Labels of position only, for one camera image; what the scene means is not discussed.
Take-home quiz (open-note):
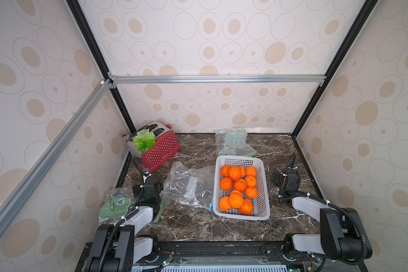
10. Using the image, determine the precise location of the aluminium left side bar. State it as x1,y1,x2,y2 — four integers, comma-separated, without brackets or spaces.
0,79,112,239

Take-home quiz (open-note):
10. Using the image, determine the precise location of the white perforated plastic basket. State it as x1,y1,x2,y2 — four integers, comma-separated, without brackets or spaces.
213,155,270,221

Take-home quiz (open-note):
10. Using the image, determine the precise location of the green plastic lettuce leaf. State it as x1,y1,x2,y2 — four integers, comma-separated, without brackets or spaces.
133,129,156,153

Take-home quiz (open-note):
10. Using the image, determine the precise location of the black left corner post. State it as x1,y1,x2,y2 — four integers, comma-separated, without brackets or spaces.
65,0,136,133

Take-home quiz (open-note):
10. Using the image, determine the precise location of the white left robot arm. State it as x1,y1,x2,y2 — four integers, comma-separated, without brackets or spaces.
82,176,163,272

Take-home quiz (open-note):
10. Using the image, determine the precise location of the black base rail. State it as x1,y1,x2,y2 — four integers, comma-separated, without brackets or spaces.
74,240,368,272

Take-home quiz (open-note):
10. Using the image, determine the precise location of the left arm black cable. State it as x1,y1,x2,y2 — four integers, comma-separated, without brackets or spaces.
96,155,150,272

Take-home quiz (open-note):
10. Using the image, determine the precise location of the eleventh orange fruit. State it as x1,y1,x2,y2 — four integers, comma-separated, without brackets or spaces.
230,189,243,196

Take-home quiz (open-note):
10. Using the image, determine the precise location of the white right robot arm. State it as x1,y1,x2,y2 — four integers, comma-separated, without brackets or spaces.
272,167,373,265

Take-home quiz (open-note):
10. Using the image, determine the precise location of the aluminium rear cross bar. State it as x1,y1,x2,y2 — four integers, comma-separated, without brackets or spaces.
111,74,326,84

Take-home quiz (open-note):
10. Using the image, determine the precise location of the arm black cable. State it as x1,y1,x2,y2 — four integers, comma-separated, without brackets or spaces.
96,155,150,272
278,152,369,266

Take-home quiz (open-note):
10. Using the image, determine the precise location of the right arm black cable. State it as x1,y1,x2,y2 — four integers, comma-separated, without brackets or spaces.
278,152,369,266

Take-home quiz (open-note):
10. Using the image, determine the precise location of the black corner frame post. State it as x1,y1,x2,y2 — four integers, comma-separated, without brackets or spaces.
291,0,379,139

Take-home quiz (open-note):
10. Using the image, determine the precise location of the blue-seal zip-top bag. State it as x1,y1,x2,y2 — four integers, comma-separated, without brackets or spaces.
162,162,215,210

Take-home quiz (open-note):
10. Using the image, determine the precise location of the red polka-dot toaster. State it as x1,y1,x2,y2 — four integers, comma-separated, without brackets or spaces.
122,121,180,173

